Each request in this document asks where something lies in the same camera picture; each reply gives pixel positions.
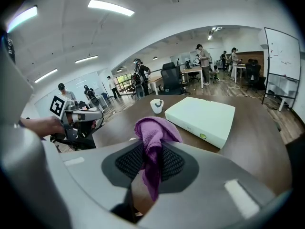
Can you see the white ceiling tube light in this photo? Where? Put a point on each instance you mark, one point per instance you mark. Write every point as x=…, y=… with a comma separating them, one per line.
x=22, y=18
x=46, y=75
x=86, y=59
x=110, y=7

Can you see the white mug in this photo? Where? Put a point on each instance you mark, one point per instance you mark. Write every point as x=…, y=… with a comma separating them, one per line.
x=156, y=106

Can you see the pale green flat box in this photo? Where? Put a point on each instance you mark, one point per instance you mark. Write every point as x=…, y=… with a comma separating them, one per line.
x=202, y=117

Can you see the whiteboard on black stand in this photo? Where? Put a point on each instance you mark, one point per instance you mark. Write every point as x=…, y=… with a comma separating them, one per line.
x=282, y=54

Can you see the black metal railing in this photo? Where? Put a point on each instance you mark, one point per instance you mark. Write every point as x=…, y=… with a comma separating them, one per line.
x=125, y=85

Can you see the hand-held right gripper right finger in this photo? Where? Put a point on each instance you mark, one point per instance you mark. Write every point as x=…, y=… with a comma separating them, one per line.
x=202, y=199

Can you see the grey oval shell case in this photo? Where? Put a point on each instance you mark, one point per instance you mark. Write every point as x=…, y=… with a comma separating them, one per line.
x=140, y=93

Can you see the wooden desk white legs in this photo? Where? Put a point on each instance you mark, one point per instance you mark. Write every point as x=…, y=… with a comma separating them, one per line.
x=155, y=79
x=193, y=70

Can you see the black high-back office chair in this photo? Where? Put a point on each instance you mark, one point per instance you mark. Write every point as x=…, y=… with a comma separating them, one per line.
x=170, y=76

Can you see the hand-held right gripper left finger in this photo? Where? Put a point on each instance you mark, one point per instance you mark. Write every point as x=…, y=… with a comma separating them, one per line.
x=83, y=187

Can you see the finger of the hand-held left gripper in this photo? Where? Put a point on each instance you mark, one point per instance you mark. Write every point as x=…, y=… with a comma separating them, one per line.
x=88, y=115

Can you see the white table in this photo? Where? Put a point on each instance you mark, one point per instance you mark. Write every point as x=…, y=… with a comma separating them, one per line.
x=282, y=85
x=239, y=67

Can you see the person's left forearm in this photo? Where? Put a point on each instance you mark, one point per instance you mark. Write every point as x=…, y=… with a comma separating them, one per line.
x=45, y=126

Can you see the purple cloth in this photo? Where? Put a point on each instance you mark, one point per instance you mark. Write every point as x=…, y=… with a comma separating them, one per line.
x=152, y=135

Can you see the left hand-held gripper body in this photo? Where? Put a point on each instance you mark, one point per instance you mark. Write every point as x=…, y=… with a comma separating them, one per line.
x=64, y=108

